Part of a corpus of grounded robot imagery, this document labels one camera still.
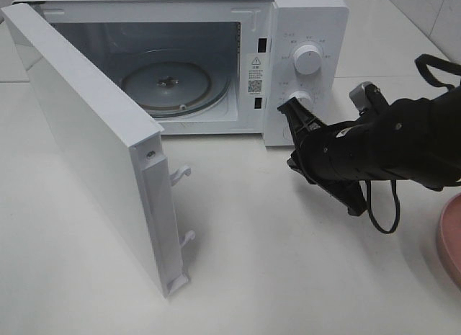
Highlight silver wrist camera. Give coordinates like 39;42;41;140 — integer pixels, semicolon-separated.
349;81;388;115

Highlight upper white power knob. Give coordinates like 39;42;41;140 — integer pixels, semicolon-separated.
293;43;322;75

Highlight lower white timer knob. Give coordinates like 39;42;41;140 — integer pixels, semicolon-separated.
288;90;313;110

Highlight white microwave door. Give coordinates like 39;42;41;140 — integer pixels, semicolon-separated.
1;4;195;296

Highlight glass microwave turntable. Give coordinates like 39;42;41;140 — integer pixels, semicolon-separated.
121;61;231;117

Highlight pink round plate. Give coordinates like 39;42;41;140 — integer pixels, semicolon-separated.
437;194;460;288

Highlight white microwave oven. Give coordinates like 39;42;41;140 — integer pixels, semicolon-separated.
6;0;349;146

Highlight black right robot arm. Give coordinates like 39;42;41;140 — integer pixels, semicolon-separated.
278;81;460;216

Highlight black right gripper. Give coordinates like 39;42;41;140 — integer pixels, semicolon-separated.
277;97;388;216

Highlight round white door button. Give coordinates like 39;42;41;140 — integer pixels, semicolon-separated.
283;126;292;142

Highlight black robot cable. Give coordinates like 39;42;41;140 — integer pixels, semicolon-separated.
363;53;461;234

